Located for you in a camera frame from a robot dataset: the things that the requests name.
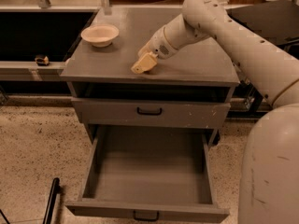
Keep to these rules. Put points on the black drawer handle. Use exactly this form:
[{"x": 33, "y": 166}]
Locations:
[
  {"x": 144, "y": 112},
  {"x": 145, "y": 216}
]

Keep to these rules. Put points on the black drawer handle lower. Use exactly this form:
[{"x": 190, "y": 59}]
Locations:
[{"x": 145, "y": 216}]

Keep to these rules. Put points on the grey drawer cabinet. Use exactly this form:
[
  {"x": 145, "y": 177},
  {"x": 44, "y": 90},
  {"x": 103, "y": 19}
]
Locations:
[{"x": 199, "y": 73}]

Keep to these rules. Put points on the black pole bottom left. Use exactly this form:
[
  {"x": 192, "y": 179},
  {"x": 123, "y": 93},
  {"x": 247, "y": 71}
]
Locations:
[{"x": 54, "y": 191}]

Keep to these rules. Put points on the cream ceramic bowl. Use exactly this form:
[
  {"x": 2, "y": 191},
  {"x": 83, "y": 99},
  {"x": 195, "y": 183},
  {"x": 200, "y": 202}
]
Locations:
[{"x": 101, "y": 35}]

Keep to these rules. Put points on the open grey drawer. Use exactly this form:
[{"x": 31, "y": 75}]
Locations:
[{"x": 153, "y": 169}]

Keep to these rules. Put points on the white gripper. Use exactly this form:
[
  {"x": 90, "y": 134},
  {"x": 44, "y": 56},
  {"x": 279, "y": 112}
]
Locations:
[{"x": 156, "y": 46}]

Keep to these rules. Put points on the grey side shelf rail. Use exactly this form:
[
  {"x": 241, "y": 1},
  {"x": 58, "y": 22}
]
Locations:
[{"x": 30, "y": 71}]

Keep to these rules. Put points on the black drawer handle upper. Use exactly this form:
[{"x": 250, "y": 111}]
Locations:
[{"x": 144, "y": 112}]

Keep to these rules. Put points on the closed grey drawer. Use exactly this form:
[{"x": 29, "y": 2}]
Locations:
[{"x": 175, "y": 114}]

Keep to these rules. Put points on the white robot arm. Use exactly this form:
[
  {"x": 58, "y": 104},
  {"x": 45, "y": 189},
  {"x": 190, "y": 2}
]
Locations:
[{"x": 269, "y": 184}]

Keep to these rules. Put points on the small black yellow object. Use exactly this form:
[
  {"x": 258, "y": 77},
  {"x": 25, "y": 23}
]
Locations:
[{"x": 42, "y": 60}]

